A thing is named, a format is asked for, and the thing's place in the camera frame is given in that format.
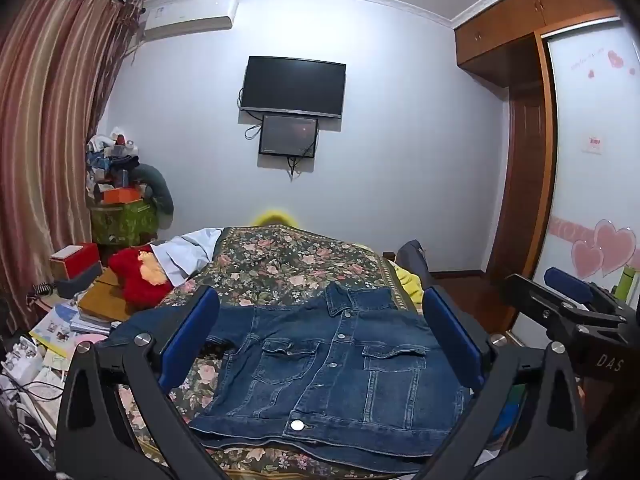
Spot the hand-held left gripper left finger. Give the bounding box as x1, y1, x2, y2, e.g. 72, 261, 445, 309
54, 285, 221, 480

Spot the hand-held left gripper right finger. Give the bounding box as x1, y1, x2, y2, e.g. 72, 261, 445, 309
410, 285, 587, 480

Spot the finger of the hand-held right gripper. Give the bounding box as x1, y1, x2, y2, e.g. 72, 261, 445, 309
544, 266, 626, 313
503, 272, 626, 349

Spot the blue denim jacket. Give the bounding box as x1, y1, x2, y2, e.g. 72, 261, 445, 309
107, 281, 473, 473

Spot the green bottle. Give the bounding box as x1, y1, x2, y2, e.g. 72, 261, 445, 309
614, 267, 638, 306

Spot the yellow-green cloth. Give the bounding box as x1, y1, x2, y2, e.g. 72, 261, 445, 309
387, 260, 426, 313

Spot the light blue shirt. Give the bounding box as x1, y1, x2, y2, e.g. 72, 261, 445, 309
150, 227, 223, 288

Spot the red plush toy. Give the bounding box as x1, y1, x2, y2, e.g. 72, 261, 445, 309
109, 246, 173, 308

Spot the white heart-sticker sliding door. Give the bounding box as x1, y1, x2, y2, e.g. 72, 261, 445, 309
510, 25, 640, 351

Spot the dark cloth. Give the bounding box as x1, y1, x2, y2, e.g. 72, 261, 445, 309
396, 240, 431, 291

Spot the brown cardboard box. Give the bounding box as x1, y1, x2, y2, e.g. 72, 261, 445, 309
79, 267, 138, 323

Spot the brown wooden door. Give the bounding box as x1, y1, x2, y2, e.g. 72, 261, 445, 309
487, 87, 549, 281

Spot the floral bedspread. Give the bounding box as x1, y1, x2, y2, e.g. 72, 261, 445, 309
115, 225, 501, 480

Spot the red box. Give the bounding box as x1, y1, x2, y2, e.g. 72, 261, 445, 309
50, 242, 101, 281

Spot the yellow object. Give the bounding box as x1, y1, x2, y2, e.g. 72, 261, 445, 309
250, 208, 300, 228

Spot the grey plush pillow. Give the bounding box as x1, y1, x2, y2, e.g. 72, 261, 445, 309
131, 162, 175, 216

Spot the orange box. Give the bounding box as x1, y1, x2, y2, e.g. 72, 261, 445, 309
102, 187, 141, 206

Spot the pile of cluttered belongings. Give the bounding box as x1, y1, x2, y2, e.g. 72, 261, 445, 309
85, 127, 141, 201

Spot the striped brown curtain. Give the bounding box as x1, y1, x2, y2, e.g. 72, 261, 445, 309
0, 0, 146, 331

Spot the wooden wardrobe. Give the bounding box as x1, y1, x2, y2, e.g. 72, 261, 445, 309
454, 0, 621, 346

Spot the white air conditioner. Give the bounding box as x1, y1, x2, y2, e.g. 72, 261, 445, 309
137, 0, 240, 41

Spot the pile of papers and cables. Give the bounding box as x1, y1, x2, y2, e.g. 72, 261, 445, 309
0, 335, 71, 411

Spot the small black wall monitor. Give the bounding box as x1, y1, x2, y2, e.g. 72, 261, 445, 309
258, 114, 320, 158

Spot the black wall television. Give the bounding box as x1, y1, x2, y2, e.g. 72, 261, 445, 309
241, 56, 347, 120

